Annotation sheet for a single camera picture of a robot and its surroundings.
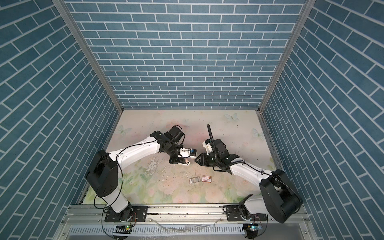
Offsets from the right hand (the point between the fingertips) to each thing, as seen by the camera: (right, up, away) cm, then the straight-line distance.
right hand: (195, 159), depth 84 cm
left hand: (-6, 0, 0) cm, 6 cm away
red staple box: (+7, -12, +1) cm, 14 cm away
